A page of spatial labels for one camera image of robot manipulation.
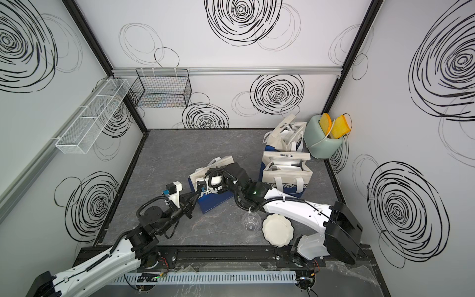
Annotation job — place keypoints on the mint green toaster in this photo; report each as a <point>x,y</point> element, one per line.
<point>318,144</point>

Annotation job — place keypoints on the white scalloped plate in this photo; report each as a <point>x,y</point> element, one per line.
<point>277,230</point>

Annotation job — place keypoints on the black wire basket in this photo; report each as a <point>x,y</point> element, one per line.
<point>161,88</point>

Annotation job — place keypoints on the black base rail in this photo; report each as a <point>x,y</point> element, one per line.
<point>175,258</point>

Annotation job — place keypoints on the blue cream takeout bag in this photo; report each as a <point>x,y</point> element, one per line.
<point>286,171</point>
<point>286,137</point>
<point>211,201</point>

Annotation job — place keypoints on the left yellow toast slice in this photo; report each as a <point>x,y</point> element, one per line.
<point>325,123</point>

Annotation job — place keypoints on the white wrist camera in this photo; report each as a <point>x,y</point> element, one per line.
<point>172,192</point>
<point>214,183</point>

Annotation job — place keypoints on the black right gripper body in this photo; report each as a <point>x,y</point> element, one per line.
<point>220,191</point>

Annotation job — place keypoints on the clear plastic cup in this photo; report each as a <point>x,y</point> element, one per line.
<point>251,221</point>

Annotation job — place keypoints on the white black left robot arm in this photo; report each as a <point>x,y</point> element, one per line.
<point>130,250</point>

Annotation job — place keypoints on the white slotted cable duct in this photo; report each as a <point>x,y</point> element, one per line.
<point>207,278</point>

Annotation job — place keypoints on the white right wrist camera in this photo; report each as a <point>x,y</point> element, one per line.
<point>214,183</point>

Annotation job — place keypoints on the yellow toast slice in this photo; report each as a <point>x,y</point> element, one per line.
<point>325,123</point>
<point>341,126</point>

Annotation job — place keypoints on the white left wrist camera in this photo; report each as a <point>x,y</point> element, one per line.
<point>172,192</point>

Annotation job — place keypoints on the right yellow toast slice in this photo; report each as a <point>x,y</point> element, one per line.
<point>341,126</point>

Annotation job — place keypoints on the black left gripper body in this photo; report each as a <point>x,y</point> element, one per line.
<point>185,209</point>

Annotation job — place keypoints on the white mesh wall shelf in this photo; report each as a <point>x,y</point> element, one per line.
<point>83,132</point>

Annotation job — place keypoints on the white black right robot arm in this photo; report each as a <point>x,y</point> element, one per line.
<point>337,230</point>

